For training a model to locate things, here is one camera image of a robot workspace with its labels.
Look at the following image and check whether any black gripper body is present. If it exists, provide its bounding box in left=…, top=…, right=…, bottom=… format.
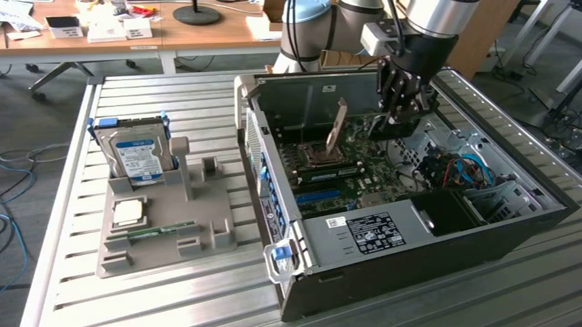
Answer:
left=384, top=33, right=459, bottom=84

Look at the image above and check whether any black graphics card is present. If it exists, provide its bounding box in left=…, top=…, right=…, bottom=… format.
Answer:
left=324, top=97, right=422, bottom=159

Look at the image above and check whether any wooden cabinet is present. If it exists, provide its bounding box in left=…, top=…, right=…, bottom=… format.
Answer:
left=447, top=0, right=522, bottom=80

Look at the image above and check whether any green motherboard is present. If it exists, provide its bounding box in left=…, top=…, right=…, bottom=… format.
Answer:
left=272, top=127, right=419, bottom=219

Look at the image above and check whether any metal CPU socket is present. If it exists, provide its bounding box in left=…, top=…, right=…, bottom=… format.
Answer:
left=302, top=139, right=347, bottom=168

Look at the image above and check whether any green RAM stick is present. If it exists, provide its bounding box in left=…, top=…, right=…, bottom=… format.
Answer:
left=295, top=163, right=366, bottom=185
left=108, top=223, right=198, bottom=239

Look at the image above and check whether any white paper stack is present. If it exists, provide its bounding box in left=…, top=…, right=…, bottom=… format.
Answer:
left=244, top=15, right=284, bottom=42

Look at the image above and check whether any grey chipset heatsink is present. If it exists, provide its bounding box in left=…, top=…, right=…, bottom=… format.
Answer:
left=360, top=194, right=388, bottom=209

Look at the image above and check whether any brown cardboard box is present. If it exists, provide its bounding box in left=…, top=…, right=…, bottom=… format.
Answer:
left=262, top=0, right=287, bottom=24

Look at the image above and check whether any blue expansion slot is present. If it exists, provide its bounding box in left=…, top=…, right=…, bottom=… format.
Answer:
left=295, top=189, right=343, bottom=206

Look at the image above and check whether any black round lamp base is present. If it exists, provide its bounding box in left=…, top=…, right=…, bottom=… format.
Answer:
left=172, top=0, right=224, bottom=26

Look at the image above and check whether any grey power supply unit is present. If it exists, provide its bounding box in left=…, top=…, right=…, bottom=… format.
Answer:
left=300, top=200, right=435, bottom=267

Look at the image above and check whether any black open PC case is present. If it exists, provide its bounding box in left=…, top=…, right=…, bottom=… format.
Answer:
left=232, top=61, right=581, bottom=323

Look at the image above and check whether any white box with label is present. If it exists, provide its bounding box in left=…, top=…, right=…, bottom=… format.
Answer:
left=121, top=17, right=153, bottom=40

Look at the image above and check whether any red plastic item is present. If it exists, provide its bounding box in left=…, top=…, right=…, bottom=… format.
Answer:
left=129, top=4, right=159, bottom=17

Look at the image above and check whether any hard disk blue carrier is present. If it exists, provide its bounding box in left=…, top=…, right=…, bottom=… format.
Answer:
left=85, top=114, right=172, bottom=187

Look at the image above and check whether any grey parts rack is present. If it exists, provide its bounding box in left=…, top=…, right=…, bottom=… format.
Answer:
left=95, top=136, right=242, bottom=279

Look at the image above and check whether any flat white box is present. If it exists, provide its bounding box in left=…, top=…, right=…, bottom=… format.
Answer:
left=85, top=20, right=128, bottom=44

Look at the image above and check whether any silver CPU chip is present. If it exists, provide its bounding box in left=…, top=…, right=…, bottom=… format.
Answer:
left=112, top=200, right=145, bottom=225

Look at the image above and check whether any grey leg base with casters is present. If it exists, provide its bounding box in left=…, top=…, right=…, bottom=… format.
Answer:
left=27, top=60, right=139, bottom=102

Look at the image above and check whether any white box black inside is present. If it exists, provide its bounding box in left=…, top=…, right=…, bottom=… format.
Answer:
left=44, top=16, right=84, bottom=40

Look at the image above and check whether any plastic bag with papers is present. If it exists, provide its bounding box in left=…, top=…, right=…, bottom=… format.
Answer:
left=0, top=0, right=36, bottom=32

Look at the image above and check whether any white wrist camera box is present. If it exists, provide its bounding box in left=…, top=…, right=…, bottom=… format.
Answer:
left=360, top=22, right=403, bottom=57

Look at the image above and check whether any blue wire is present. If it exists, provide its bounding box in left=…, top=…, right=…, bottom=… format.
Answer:
left=454, top=153, right=498, bottom=189

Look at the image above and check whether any white table frame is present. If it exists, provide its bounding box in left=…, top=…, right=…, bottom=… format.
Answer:
left=498, top=0, right=582, bottom=93

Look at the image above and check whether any silver disk bay bracket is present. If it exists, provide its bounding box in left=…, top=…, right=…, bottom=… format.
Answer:
left=463, top=180, right=546, bottom=225

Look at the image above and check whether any wooden desk white frame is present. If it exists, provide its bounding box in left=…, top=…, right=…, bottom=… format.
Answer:
left=161, top=0, right=286, bottom=74
left=0, top=0, right=164, bottom=74

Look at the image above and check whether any grey floor cable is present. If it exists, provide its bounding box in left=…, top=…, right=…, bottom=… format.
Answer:
left=0, top=142, right=69, bottom=164

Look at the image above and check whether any blue floor cable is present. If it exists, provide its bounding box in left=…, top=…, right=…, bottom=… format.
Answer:
left=0, top=162, right=36, bottom=294

